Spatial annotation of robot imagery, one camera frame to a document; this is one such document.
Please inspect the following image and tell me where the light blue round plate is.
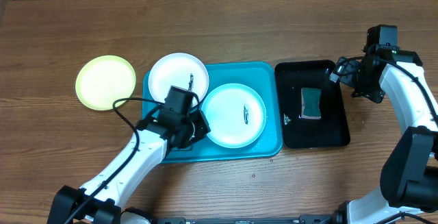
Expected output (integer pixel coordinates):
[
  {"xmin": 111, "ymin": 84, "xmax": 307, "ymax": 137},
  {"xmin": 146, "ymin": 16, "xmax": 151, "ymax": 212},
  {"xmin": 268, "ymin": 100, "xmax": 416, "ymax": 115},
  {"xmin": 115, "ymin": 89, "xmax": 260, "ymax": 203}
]
[{"xmin": 201, "ymin": 84, "xmax": 267, "ymax": 149}]

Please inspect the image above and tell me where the white round plate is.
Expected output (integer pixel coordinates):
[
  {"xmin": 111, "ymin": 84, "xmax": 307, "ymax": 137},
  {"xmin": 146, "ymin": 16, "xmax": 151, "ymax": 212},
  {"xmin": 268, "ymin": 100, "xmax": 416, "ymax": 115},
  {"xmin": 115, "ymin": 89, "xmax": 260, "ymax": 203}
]
[{"xmin": 148, "ymin": 53, "xmax": 209, "ymax": 102}]

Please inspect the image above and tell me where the green scouring sponge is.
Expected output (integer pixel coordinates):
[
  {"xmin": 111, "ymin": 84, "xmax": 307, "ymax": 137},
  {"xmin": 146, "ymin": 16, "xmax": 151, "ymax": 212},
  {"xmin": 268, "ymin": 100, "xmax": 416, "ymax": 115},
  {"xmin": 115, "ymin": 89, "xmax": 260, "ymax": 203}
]
[{"xmin": 300, "ymin": 88, "xmax": 321, "ymax": 120}]

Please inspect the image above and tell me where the yellow-green rimmed plate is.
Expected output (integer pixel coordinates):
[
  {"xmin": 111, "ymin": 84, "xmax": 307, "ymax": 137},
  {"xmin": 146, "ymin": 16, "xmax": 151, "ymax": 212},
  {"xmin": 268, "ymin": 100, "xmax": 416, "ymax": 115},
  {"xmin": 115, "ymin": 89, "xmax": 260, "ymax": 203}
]
[{"xmin": 75, "ymin": 55, "xmax": 136, "ymax": 111}]

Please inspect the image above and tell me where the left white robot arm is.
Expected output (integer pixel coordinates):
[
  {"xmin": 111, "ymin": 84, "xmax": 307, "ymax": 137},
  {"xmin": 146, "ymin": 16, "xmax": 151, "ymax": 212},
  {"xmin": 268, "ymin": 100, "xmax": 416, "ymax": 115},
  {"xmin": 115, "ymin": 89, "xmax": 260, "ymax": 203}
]
[{"xmin": 47, "ymin": 105, "xmax": 210, "ymax": 224}]

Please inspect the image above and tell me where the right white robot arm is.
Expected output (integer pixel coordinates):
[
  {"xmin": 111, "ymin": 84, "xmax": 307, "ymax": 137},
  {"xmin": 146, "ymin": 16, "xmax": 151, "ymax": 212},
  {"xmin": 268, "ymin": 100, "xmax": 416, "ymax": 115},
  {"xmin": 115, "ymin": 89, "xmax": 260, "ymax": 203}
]
[{"xmin": 331, "ymin": 49, "xmax": 437, "ymax": 223}]

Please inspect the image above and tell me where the black rectangular water tray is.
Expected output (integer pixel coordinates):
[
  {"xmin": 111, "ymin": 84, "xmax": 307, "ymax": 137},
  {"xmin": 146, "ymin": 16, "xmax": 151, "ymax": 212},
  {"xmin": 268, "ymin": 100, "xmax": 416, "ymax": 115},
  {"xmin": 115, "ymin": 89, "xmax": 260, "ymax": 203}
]
[{"xmin": 274, "ymin": 60, "xmax": 350, "ymax": 149}]

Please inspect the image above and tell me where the teal plastic serving tray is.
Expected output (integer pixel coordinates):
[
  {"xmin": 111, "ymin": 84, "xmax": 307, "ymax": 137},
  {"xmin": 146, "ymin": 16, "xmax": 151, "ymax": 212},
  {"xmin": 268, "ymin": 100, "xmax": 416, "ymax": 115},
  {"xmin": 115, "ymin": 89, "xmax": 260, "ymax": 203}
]
[{"xmin": 142, "ymin": 62, "xmax": 283, "ymax": 163}]

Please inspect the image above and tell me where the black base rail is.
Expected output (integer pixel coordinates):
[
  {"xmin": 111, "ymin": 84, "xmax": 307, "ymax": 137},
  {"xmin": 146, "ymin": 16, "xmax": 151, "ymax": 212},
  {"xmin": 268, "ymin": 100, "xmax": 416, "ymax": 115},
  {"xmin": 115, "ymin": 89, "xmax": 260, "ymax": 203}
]
[{"xmin": 151, "ymin": 211, "xmax": 345, "ymax": 224}]

